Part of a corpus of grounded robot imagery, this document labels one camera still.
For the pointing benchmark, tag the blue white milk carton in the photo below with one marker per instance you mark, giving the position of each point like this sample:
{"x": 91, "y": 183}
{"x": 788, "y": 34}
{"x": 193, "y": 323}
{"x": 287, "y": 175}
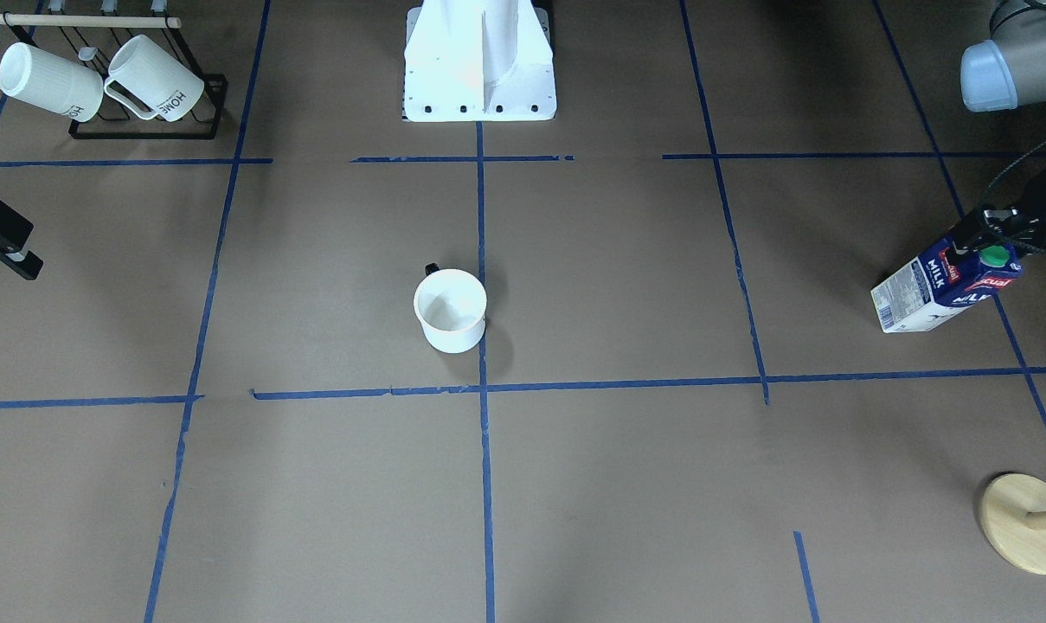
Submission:
{"x": 938, "y": 284}

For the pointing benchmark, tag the white smiley mug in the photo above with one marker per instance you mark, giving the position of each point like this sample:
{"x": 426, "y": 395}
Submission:
{"x": 451, "y": 307}

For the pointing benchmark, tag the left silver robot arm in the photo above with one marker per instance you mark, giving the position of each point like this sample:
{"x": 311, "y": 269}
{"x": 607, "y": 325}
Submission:
{"x": 1004, "y": 72}

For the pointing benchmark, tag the white ribbed mug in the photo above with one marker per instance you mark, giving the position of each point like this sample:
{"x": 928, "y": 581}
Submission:
{"x": 34, "y": 76}

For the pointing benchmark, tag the black mug rack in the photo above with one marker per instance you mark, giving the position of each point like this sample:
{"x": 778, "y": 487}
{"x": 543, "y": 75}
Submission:
{"x": 93, "y": 38}

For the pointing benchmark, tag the white home mug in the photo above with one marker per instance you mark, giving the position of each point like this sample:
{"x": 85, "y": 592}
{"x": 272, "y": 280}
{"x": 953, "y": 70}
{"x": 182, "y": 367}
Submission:
{"x": 151, "y": 83}

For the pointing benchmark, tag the wooden mug tree stand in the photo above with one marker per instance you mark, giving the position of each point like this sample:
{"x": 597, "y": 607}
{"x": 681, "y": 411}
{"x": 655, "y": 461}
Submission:
{"x": 1012, "y": 515}

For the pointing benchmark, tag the white camera pole base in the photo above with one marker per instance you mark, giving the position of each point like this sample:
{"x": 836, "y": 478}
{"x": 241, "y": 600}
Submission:
{"x": 479, "y": 61}

